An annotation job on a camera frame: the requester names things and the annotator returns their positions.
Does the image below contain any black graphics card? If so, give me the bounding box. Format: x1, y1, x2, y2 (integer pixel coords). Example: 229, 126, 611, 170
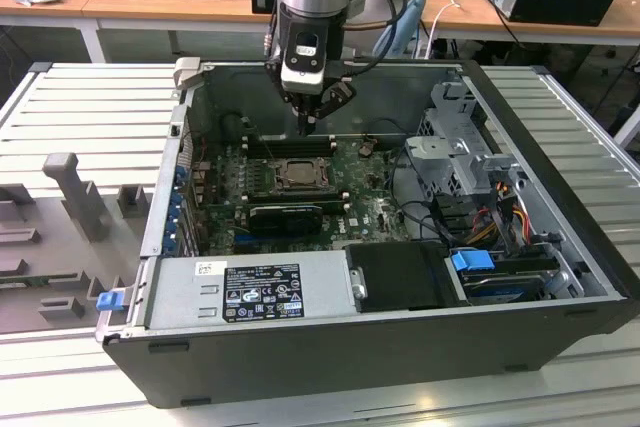
248, 203, 325, 238

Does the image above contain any grey power supply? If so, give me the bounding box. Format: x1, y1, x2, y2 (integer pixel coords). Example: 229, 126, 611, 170
145, 249, 365, 332

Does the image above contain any green RAM stick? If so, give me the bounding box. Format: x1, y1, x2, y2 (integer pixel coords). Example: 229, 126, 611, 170
0, 274, 51, 292

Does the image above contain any grey parts rack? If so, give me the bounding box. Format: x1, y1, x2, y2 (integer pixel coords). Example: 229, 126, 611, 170
0, 151, 154, 336

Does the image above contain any wooden desk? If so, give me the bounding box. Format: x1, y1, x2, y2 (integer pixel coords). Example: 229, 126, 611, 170
418, 0, 640, 68
82, 0, 431, 56
0, 0, 151, 66

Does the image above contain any CPU socket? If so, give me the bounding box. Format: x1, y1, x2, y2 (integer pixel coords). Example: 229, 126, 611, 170
274, 155, 336, 192

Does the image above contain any white cable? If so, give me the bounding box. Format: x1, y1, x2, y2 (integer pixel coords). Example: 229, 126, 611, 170
427, 0, 464, 59

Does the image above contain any green motherboard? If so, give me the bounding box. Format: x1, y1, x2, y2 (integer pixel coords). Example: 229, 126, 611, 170
192, 134, 436, 256

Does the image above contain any metal socket cover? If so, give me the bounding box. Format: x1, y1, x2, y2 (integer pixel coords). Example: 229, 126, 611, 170
277, 156, 334, 191

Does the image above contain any white metal frame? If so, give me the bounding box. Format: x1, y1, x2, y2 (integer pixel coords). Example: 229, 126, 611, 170
612, 105, 640, 149

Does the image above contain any blue disk carrier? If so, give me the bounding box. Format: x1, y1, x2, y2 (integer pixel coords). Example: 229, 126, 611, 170
448, 249, 551, 306

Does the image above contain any black cable bundle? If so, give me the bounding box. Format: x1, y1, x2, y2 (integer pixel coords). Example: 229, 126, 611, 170
388, 146, 484, 248

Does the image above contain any silver drive cage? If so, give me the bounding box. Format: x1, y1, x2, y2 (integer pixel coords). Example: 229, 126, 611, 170
403, 80, 506, 198

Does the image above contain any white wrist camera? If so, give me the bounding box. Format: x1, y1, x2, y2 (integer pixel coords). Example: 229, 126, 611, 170
279, 60, 327, 97

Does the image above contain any metal wire locking lever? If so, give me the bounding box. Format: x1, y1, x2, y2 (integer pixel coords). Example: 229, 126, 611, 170
253, 130, 281, 171

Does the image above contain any hard disk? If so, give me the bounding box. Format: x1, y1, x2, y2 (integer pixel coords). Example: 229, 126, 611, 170
462, 271, 547, 306

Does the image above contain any pale blue teach pendant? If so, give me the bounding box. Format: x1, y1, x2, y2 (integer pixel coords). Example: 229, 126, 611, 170
372, 0, 427, 58

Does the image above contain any grey case handle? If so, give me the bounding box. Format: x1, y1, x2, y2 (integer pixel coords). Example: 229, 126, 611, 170
172, 56, 216, 94

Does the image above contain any blue case latch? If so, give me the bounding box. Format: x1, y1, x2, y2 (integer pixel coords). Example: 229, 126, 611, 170
96, 290, 125, 313

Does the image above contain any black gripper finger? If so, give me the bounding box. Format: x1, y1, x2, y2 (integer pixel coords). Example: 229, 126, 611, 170
280, 88, 317, 138
307, 79, 358, 137

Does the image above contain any yellow red wire bundle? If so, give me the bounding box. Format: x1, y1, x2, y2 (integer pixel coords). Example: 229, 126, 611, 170
472, 206, 532, 244

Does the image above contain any black RAM slot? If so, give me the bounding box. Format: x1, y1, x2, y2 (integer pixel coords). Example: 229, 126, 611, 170
243, 190, 348, 197
243, 198, 349, 205
243, 143, 337, 151
244, 133, 336, 141
243, 194, 348, 201
243, 186, 347, 193
244, 138, 337, 146
243, 149, 337, 157

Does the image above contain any open black PC case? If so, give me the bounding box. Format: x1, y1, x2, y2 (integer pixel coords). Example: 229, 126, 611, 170
94, 57, 640, 411

